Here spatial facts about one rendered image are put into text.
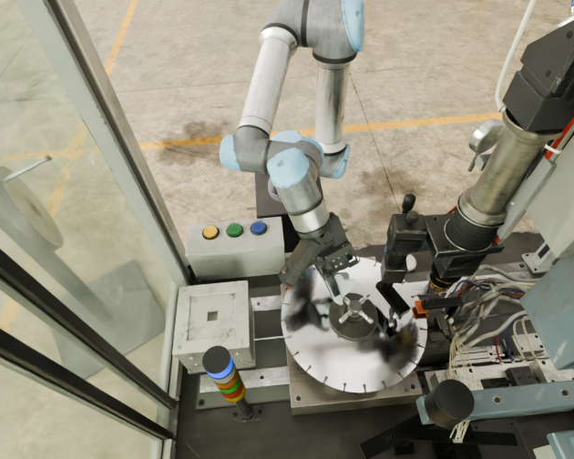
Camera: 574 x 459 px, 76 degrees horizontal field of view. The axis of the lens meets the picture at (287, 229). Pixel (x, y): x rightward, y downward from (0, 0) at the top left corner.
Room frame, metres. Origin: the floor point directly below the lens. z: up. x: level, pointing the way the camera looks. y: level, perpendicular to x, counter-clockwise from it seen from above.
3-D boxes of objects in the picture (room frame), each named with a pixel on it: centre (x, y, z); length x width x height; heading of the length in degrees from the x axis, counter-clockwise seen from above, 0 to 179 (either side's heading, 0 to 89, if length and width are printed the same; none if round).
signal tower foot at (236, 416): (0.20, 0.13, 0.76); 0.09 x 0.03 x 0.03; 92
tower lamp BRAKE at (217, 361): (0.20, 0.13, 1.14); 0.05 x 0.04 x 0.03; 2
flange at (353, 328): (0.35, -0.14, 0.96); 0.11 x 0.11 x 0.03
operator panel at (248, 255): (0.65, 0.15, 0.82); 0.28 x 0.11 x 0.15; 92
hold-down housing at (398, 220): (0.38, -0.21, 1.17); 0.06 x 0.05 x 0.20; 83
